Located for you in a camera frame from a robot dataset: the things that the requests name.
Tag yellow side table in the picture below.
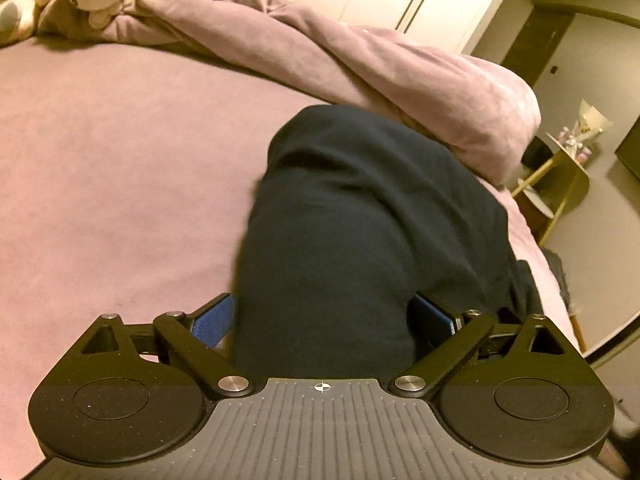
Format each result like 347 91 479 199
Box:
510 132 592 247

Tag grey cloth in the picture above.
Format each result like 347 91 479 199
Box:
542 247 572 307

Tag pink bed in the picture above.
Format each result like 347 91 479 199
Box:
0 35 587 467

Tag cream paper cone bouquet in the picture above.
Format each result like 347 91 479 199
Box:
575 98 614 137

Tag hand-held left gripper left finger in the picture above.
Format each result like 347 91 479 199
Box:
75 292 256 399

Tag dark door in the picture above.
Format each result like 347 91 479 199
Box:
500 2 577 92

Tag small pink figurines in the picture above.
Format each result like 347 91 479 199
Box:
559 127 597 167

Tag spotted plush toy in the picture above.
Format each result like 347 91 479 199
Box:
0 0 68 47

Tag pink plush duvet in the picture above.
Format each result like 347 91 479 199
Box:
37 0 543 187

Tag dark cabinet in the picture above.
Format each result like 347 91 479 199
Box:
614 114 640 182

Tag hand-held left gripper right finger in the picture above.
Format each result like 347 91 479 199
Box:
390 291 587 399

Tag dark navy garment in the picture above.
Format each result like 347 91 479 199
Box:
227 105 547 380

